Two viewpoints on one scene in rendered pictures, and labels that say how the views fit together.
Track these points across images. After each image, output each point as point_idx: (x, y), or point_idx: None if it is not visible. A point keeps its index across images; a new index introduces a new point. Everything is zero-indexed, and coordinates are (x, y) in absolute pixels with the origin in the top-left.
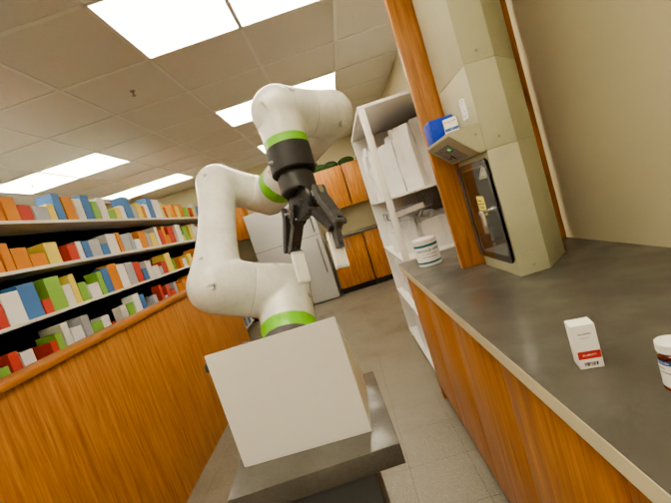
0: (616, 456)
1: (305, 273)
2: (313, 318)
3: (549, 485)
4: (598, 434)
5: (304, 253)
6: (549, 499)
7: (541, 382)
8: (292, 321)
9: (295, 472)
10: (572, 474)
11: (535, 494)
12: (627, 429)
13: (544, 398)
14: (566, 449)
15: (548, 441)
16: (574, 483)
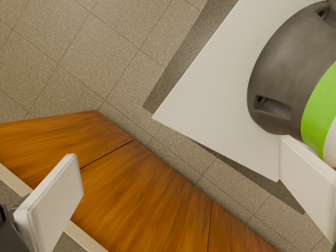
0: (5, 177)
1: (289, 174)
2: (317, 154)
3: (175, 228)
4: (14, 190)
5: (327, 236)
6: (185, 225)
7: (76, 245)
8: (316, 94)
9: (213, 9)
10: (122, 217)
11: (211, 234)
12: (1, 202)
13: (81, 234)
14: (113, 226)
15: (143, 239)
16: (125, 214)
